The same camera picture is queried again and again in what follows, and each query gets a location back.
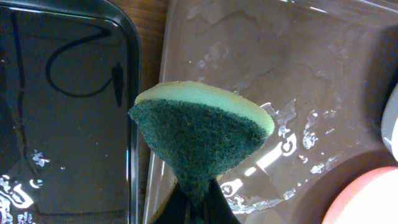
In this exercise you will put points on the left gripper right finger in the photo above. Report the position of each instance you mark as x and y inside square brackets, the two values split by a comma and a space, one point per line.
[215, 209]

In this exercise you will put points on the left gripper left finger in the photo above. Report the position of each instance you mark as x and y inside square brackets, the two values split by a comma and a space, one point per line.
[175, 210]

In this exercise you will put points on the green scrubbing sponge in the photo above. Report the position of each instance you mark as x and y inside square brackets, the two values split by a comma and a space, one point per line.
[200, 131]

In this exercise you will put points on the white plate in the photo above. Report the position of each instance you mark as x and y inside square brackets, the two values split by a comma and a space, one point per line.
[369, 199]

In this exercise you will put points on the pale blue plate top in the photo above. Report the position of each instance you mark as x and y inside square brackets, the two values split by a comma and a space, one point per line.
[389, 124]

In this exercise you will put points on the brown plastic serving tray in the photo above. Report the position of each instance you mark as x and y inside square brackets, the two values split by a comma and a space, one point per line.
[321, 69]

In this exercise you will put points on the black rectangular tray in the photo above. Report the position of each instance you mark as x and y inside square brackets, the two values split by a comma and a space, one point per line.
[69, 74]

